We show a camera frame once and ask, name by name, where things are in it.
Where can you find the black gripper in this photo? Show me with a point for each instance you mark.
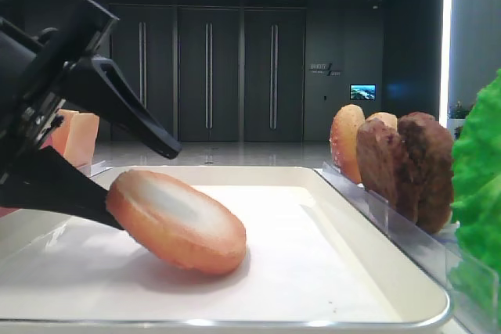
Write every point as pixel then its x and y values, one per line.
pixel 36 79

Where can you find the round bread slice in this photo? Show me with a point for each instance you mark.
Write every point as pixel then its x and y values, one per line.
pixel 177 223

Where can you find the orange cheese slice front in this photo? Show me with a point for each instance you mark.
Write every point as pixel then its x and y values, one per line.
pixel 81 139

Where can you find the orange cheese slice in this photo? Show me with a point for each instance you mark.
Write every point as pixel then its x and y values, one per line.
pixel 81 139
pixel 59 137

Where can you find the orange cheese slice rear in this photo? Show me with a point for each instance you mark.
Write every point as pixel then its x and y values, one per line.
pixel 59 137

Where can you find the bread slice front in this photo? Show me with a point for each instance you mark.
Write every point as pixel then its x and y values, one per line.
pixel 343 134

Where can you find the brown meat patty left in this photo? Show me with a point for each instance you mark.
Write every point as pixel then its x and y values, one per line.
pixel 379 151

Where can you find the brown meat patty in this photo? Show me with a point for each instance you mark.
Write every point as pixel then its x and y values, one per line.
pixel 379 151
pixel 429 146

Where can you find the bread slice rear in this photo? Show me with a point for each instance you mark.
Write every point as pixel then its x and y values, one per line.
pixel 389 119

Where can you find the brown meat patty right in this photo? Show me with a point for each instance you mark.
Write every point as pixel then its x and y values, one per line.
pixel 429 146

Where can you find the green lettuce leaf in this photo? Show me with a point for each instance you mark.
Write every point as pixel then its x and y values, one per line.
pixel 476 203

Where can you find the clear acrylic rack left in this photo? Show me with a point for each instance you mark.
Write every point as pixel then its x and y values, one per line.
pixel 92 169

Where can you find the clear acrylic rack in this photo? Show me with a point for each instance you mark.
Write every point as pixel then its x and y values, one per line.
pixel 411 228
pixel 92 169

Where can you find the dark triple door panel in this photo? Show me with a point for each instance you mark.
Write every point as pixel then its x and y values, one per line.
pixel 215 74

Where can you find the white rectangular tray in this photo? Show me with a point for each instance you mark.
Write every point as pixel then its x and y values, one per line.
pixel 314 264

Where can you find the potted plant in background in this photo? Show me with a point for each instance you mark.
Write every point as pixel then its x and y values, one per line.
pixel 459 110

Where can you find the clear acrylic rack right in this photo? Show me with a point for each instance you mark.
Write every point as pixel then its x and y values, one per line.
pixel 411 228

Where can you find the small wall screen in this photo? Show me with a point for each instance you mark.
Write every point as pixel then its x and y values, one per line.
pixel 362 92

